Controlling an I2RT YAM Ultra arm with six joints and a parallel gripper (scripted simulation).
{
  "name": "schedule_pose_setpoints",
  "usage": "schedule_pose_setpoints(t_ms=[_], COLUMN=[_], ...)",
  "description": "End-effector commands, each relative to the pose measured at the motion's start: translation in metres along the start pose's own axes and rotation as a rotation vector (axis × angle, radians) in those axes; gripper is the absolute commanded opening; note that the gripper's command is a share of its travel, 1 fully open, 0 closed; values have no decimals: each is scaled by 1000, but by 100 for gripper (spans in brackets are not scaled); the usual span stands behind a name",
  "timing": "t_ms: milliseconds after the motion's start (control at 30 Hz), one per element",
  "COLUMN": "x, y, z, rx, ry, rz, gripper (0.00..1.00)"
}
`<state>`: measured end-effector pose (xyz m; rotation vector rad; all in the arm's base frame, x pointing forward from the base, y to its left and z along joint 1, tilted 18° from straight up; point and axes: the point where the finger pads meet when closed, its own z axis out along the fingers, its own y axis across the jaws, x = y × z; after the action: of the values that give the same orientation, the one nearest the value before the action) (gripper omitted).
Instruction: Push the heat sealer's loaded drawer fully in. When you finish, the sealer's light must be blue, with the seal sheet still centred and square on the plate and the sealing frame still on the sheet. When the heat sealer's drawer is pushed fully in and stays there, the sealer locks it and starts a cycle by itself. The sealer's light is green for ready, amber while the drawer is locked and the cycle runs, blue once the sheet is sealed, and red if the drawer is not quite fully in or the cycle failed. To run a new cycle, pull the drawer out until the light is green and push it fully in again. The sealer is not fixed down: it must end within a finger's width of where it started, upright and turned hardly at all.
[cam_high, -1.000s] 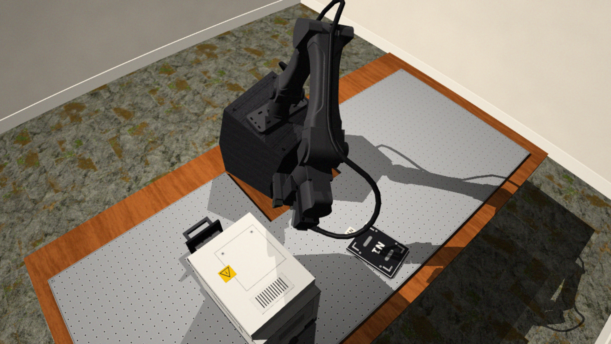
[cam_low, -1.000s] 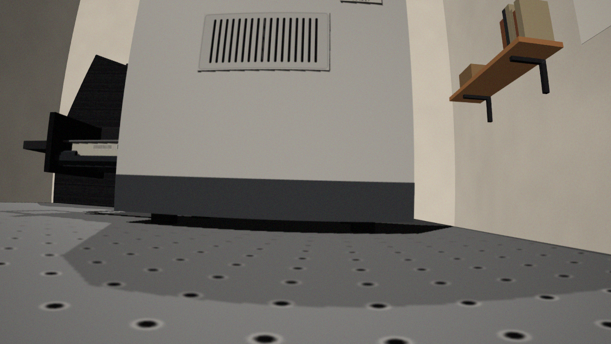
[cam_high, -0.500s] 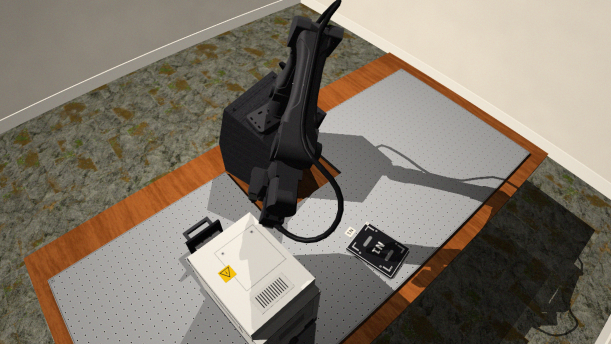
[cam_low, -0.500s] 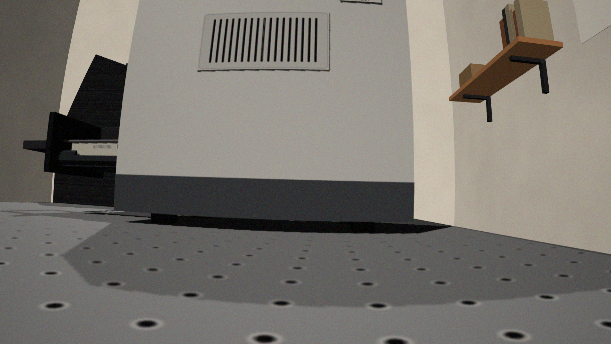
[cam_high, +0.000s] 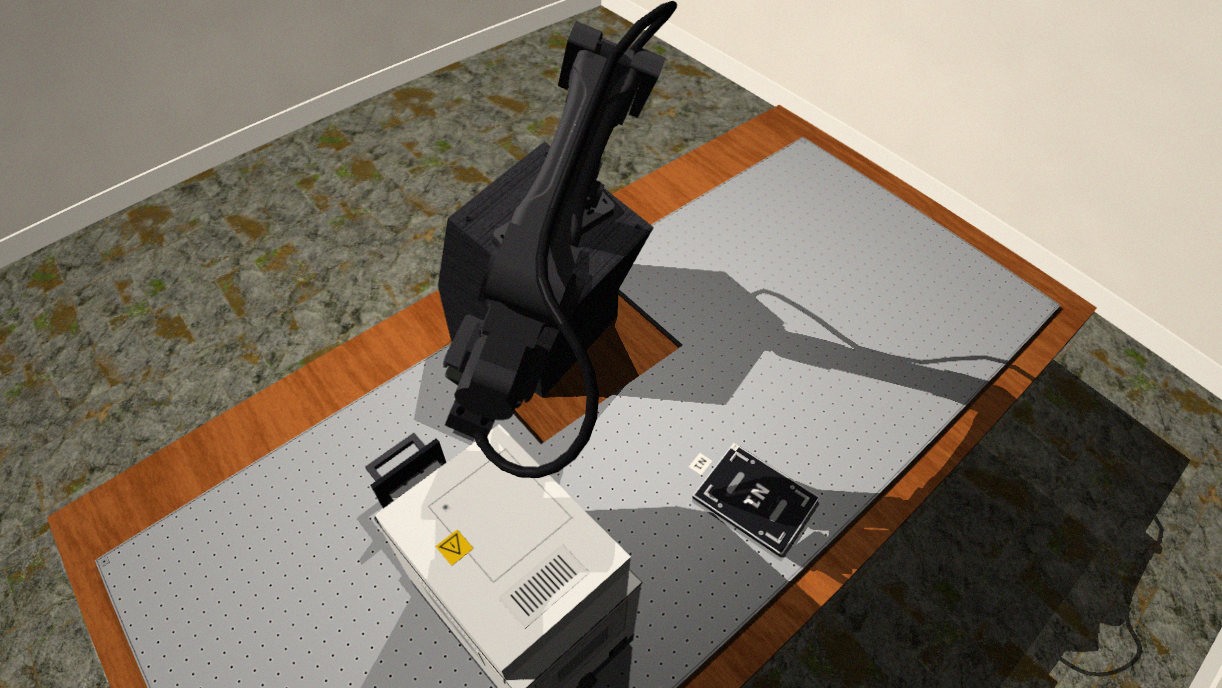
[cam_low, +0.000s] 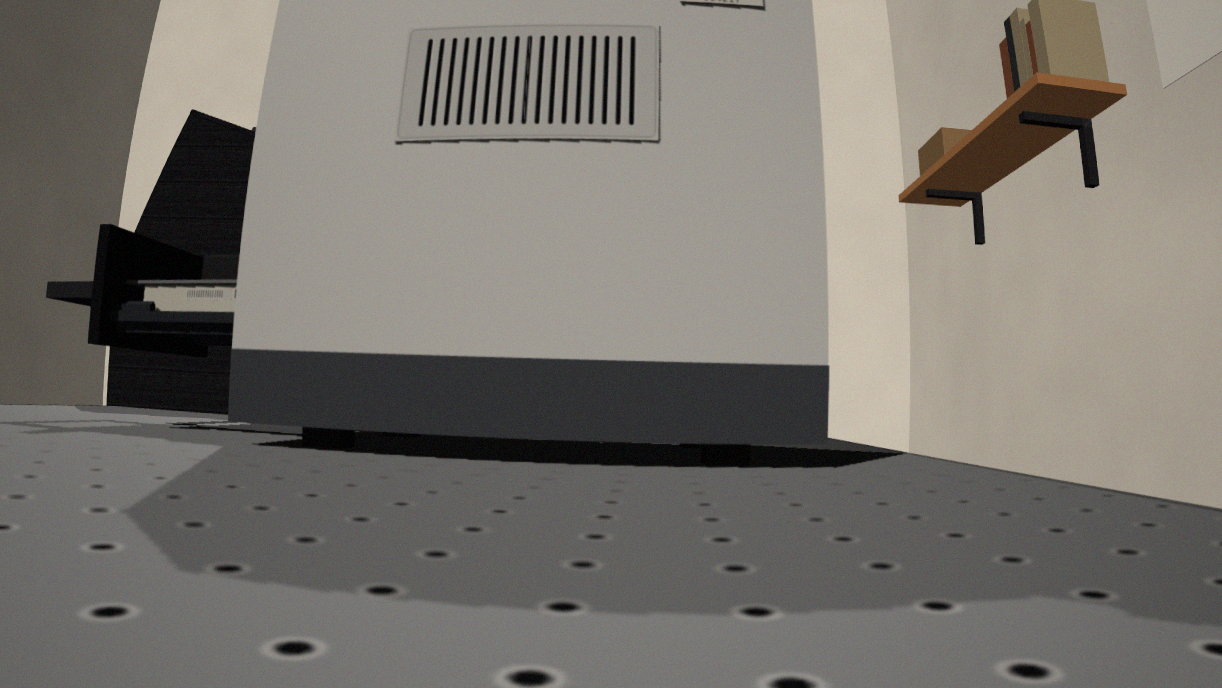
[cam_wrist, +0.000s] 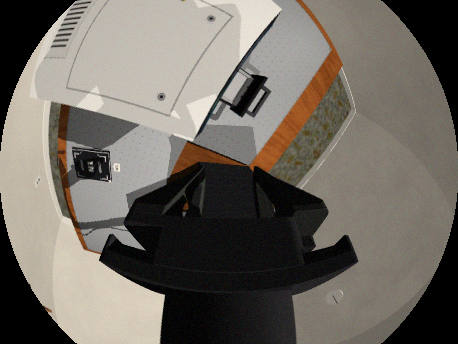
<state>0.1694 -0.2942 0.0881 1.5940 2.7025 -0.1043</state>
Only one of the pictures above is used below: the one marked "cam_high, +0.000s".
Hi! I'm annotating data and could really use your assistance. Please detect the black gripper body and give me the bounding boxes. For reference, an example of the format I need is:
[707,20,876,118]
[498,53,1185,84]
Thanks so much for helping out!
[444,315,549,406]

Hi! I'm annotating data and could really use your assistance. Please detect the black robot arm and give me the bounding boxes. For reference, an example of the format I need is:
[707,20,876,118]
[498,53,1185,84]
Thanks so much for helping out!
[445,21,665,441]

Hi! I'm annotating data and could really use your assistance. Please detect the small cream label with black letters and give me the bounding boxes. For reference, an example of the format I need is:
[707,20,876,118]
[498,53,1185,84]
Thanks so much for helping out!
[689,455,712,474]

